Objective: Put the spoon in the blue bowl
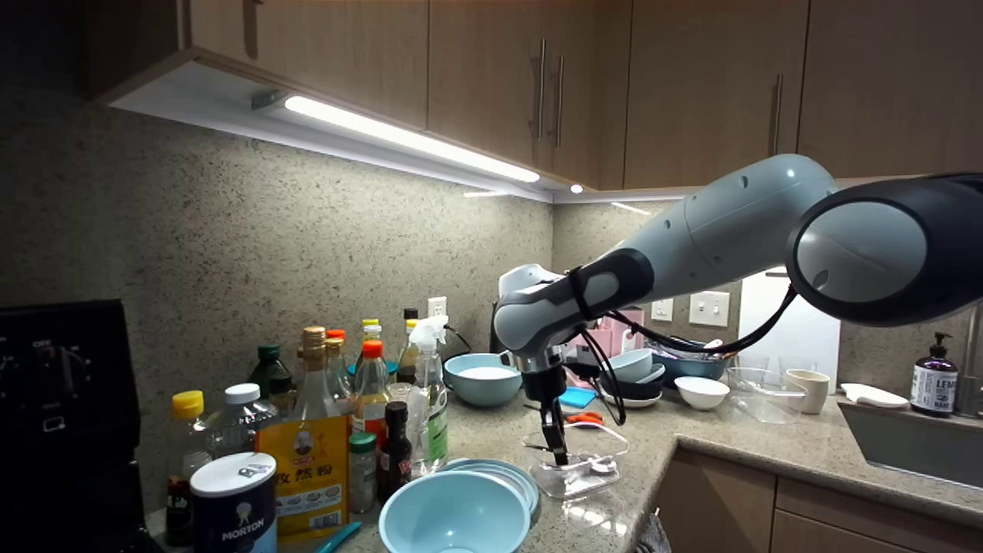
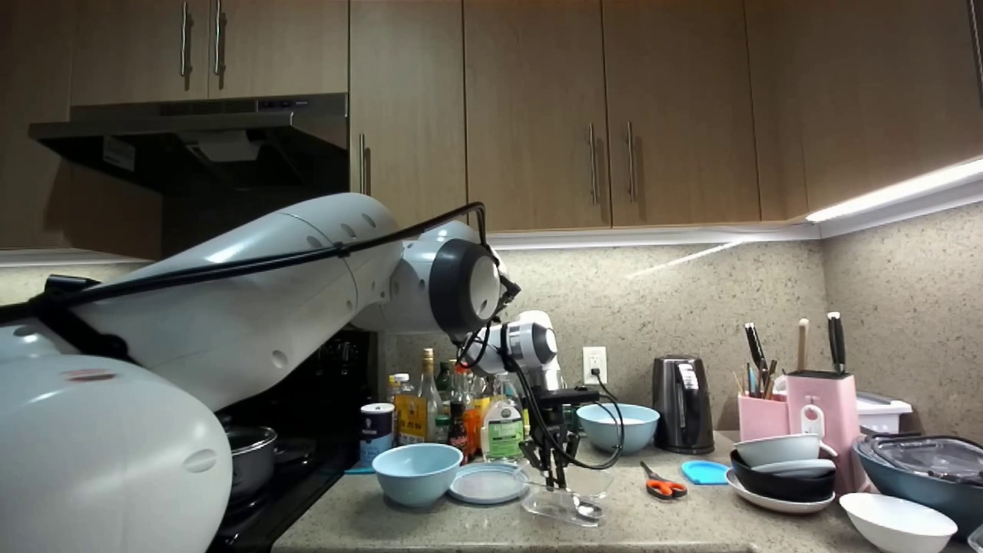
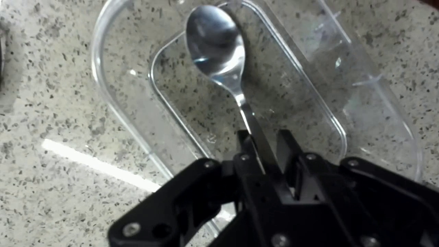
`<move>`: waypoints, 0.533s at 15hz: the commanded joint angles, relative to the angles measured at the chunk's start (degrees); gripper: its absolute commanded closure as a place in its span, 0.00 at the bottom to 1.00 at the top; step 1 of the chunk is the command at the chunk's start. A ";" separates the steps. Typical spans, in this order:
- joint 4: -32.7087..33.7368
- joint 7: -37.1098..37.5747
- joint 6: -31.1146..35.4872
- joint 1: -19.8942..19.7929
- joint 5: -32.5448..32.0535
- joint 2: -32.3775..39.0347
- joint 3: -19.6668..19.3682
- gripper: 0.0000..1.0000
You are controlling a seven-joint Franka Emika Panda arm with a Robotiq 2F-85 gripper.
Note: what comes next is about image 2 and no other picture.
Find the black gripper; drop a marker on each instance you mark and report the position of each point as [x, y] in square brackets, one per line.
[550, 422]

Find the metal spoon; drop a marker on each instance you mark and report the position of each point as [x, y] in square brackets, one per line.
[587, 508]

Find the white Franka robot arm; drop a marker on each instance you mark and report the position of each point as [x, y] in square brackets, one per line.
[256, 308]

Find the light blue bowl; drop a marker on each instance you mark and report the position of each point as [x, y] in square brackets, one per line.
[417, 478]
[638, 430]

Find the grey blue bowl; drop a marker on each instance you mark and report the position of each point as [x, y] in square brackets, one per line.
[779, 449]

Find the black bowl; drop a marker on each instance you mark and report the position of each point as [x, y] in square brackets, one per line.
[784, 479]

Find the white bowl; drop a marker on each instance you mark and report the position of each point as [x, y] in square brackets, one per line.
[896, 523]

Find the clear plastic container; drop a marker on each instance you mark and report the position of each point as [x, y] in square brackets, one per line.
[542, 508]

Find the clear spray bottle green label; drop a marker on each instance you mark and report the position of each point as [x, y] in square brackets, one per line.
[506, 434]

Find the white small plate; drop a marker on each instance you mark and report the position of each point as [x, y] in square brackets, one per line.
[486, 482]

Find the orange sauce bottle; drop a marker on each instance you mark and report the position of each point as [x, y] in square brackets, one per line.
[468, 426]

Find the dark green glass bottle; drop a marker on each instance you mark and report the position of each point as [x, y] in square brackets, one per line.
[444, 408]

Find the black steel kettle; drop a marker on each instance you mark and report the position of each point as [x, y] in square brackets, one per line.
[681, 408]

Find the small blue lid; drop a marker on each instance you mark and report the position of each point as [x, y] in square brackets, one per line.
[704, 472]

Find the amber oil bottle yellow label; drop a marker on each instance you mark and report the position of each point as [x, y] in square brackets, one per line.
[414, 414]

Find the blue white salt canister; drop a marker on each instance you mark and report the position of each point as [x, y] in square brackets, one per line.
[375, 434]

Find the pink utensil holder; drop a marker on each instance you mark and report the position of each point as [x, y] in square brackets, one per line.
[762, 420]

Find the black coffee machine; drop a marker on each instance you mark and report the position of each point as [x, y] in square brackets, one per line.
[309, 464]

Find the pink knife block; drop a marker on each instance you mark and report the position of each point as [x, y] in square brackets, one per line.
[824, 400]

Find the black cooking pot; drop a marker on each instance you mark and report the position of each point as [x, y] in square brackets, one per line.
[254, 472]

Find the dark glass pot lid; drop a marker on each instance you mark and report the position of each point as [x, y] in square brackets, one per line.
[254, 438]

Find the small white appliance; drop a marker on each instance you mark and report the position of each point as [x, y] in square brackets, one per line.
[884, 413]

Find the large dark blue dish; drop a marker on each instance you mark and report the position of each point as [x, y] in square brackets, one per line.
[922, 472]

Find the under-cabinet light strip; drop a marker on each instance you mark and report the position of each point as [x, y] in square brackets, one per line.
[892, 190]

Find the wooden upper cabinets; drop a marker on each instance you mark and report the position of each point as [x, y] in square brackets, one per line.
[818, 103]

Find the steel range hood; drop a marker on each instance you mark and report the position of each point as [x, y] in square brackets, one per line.
[204, 133]

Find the black webcam on stand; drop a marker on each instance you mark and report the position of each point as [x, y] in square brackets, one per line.
[67, 283]

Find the white wall outlet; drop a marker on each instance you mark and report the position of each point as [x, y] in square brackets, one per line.
[595, 363]

